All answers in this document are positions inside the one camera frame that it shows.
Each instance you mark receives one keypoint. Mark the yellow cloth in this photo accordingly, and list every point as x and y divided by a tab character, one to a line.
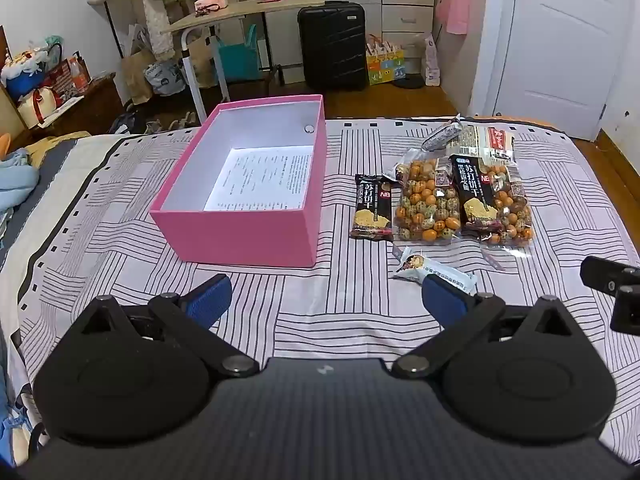
55	145

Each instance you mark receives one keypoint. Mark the colourful gift bag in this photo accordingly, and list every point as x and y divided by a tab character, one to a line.
385	65

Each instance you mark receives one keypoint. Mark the dark bag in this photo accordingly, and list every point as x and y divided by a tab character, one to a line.
125	122

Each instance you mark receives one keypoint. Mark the dark wooden cabinet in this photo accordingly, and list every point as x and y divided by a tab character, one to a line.
95	105

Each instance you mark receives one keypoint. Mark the clear bag of coated peanuts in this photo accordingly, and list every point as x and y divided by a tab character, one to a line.
514	210
425	210

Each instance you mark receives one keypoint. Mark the teal shopping bag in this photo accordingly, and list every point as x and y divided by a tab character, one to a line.
239	57

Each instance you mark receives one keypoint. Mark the white blue printed bag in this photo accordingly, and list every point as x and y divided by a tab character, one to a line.
162	77

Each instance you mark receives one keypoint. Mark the large black cracker packet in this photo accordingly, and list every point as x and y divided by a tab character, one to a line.
475	200

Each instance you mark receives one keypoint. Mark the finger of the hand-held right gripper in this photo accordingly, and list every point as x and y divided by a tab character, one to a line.
605	272
629	310

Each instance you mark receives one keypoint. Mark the red patterned gift bag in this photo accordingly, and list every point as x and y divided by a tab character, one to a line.
60	80

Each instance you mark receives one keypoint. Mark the wooden side table white legs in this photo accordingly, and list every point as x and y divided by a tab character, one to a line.
240	10

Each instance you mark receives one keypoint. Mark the pink cardboard box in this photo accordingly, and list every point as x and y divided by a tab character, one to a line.
240	237

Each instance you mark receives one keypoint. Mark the small black cracker packet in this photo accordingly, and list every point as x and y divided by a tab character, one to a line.
372	210

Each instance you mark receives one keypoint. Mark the light blue blanket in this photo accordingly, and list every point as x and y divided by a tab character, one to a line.
15	180

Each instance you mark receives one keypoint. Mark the beige snack packet red label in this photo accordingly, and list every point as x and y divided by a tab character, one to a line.
490	144

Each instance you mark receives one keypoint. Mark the round metal magnet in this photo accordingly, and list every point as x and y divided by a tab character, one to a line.
309	128

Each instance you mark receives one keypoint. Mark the black round floor pad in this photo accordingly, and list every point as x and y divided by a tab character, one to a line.
410	82

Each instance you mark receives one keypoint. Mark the pink tissue packet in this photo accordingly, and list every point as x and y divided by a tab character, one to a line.
212	1

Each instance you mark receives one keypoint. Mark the grey snack bar wrapper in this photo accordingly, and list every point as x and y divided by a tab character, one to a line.
442	135

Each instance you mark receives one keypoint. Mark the duck plush orange beak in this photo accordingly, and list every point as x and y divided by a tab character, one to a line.
5	144

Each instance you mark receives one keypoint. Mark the white plastic package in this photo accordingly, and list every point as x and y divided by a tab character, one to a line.
432	62

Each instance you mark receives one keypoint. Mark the black hard-shell suitcase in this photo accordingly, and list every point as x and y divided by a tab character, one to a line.
332	47

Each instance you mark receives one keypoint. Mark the pair of light shoes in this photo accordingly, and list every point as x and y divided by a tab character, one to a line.
175	122

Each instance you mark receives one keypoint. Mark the blue white gift basket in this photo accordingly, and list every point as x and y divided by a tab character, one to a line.
22	75

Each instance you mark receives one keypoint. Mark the brown paper bag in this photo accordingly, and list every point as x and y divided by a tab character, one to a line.
135	77

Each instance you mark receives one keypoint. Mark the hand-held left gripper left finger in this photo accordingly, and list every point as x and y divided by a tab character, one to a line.
207	300

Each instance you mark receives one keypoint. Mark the white door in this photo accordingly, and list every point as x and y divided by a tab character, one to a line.
560	50

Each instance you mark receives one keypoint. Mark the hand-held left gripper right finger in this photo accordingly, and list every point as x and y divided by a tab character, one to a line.
445	305

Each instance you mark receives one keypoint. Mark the white cake roll packet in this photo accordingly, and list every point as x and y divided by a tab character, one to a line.
445	274

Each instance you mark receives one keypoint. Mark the fluffy white hanging garment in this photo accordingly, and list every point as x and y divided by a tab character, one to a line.
160	5

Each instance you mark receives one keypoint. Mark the pink hanging bag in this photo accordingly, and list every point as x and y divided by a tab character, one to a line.
456	7

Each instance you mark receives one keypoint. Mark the printed white paper sheet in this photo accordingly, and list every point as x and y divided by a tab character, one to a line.
265	175

